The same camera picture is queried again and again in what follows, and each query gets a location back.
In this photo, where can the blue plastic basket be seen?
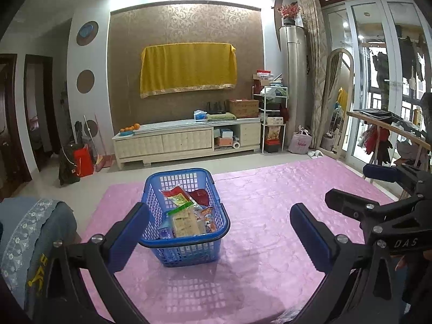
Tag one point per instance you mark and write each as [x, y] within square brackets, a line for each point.
[184, 251]

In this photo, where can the grey lace-trimmed cloth chair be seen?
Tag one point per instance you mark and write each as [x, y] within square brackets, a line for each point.
[29, 227]

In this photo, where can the paper towel roll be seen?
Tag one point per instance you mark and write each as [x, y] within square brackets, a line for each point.
[236, 145]

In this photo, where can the red yellow snack pouch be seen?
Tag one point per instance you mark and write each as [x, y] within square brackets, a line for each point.
[177, 197]

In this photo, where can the wooden clothes drying rack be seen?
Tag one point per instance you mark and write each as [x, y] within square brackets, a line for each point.
[383, 138]

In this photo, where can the red flower vase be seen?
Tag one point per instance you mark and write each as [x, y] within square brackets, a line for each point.
[289, 13]

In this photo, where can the white wire shelf rack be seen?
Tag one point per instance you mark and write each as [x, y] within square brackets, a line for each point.
[272, 97]

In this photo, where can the black bag on floor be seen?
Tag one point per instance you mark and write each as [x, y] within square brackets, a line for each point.
[67, 166]

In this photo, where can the small blue purple packet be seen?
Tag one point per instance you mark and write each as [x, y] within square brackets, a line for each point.
[165, 230]

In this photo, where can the green-end wafer cracker pack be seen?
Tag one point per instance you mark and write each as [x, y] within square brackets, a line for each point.
[187, 221]

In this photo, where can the orange cartoon snack bar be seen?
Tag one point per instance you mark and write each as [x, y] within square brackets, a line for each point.
[209, 220]

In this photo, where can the yellow cloth covered television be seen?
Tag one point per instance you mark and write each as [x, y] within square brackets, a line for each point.
[187, 67]

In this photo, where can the pink gift bag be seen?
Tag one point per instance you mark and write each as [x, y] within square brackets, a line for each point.
[300, 141]

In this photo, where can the green folded towel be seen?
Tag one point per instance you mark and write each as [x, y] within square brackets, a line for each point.
[221, 117]

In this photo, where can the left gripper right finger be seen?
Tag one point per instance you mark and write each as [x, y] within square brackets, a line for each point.
[359, 284]

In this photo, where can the broom and dustpan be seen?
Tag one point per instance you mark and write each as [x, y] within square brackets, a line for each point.
[102, 160]

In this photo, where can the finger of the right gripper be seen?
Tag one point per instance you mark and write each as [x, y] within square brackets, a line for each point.
[382, 173]
[355, 207]

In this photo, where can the cardboard box on cabinet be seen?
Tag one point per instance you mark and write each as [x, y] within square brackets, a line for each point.
[243, 108]

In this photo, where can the cream TV cabinet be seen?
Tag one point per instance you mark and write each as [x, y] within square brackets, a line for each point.
[186, 139]

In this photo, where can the patterned beige curtain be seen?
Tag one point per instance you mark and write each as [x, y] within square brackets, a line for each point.
[313, 23]

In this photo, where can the red shopping bag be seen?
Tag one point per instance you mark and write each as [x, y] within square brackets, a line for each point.
[83, 161]

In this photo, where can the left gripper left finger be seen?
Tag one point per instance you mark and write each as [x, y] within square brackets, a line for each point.
[65, 298]

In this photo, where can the white slippers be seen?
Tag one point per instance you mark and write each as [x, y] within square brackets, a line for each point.
[315, 154]

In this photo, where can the pink quilted table cover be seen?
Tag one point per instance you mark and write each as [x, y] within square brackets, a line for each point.
[263, 268]

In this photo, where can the blue tissue pack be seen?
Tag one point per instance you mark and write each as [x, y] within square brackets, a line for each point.
[200, 115]

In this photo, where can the plate of oranges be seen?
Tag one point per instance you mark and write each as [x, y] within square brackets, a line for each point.
[127, 131]

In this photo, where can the silver standing air conditioner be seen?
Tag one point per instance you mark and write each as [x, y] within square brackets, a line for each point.
[294, 61]

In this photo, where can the arched standing mirror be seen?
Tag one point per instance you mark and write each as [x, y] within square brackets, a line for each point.
[337, 101]

